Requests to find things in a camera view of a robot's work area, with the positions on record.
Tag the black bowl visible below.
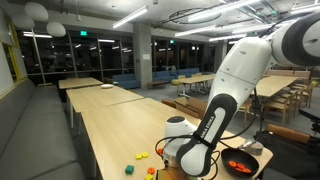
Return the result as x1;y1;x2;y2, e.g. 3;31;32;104
220;147;260;179

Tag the low coffee table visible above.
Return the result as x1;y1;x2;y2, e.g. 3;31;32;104
146;80;172;90

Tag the wooden chair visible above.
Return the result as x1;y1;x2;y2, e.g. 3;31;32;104
161;98;178;110
292;80;315;109
174;96;208;120
259;92;295;126
238;96;254;127

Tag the blue sofa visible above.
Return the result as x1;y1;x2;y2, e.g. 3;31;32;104
111;73;141;90
176;67;201;79
151;69;178;83

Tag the long wooden table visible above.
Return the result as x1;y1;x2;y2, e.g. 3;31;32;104
175;73;216;98
58;77;104;101
65;84;145;129

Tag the concrete column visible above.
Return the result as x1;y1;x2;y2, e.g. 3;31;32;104
132;21;153;89

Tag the green cube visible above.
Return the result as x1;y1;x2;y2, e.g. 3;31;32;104
124;164;135;175

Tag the grey cylinder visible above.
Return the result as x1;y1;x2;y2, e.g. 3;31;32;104
244;139;264;156

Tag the wide wooden table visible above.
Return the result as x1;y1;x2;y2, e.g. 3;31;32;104
255;75;300;98

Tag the white globe lamp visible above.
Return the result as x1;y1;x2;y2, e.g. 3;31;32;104
24;1;50;22
46;21;67;38
11;14;36;30

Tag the grey bench seat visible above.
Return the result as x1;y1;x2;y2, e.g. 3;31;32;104
0;78;87;180

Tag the yellow window frame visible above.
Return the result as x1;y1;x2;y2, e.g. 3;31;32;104
5;23;29;84

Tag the black tripod camera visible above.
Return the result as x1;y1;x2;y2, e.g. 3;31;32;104
298;108;320;135

